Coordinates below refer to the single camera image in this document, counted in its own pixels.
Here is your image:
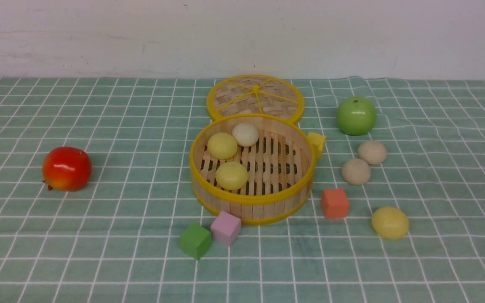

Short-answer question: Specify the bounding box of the yellow bun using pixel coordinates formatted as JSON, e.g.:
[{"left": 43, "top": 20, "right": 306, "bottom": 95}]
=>
[
  {"left": 215, "top": 162, "right": 249, "bottom": 191},
  {"left": 371, "top": 207, "right": 410, "bottom": 240},
  {"left": 207, "top": 132, "right": 238, "bottom": 160}
]

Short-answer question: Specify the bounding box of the orange cube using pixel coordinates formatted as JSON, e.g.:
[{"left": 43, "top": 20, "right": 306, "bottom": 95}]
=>
[{"left": 321, "top": 188, "right": 350, "bottom": 219}]

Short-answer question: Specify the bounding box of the green toy apple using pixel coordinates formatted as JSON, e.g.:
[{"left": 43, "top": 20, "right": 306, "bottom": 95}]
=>
[{"left": 336, "top": 96, "right": 377, "bottom": 136}]

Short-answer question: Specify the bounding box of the beige bun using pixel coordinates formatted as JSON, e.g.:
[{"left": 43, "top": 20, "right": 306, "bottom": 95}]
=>
[
  {"left": 342, "top": 158, "right": 371, "bottom": 186},
  {"left": 358, "top": 140, "right": 388, "bottom": 165},
  {"left": 232, "top": 123, "right": 260, "bottom": 147}
]

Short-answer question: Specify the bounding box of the yellow cube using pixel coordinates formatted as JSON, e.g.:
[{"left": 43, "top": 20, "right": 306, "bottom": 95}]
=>
[{"left": 307, "top": 132, "right": 326, "bottom": 159}]

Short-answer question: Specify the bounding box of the woven bamboo steamer lid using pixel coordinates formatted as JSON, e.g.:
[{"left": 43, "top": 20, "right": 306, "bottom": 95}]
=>
[{"left": 206, "top": 74, "right": 305, "bottom": 124}]

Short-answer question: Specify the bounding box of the green cube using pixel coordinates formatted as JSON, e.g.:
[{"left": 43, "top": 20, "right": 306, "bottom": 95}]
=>
[{"left": 179, "top": 223, "right": 212, "bottom": 260}]

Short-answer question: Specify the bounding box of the red toy apple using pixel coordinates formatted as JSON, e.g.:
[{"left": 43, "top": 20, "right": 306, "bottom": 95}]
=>
[{"left": 42, "top": 146, "right": 92, "bottom": 191}]

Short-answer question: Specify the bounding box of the pink cube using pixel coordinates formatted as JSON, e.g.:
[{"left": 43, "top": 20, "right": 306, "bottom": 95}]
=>
[{"left": 210, "top": 211, "right": 241, "bottom": 247}]

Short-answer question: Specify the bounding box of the bamboo steamer tray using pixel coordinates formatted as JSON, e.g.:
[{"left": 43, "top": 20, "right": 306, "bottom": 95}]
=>
[{"left": 189, "top": 114, "right": 321, "bottom": 226}]

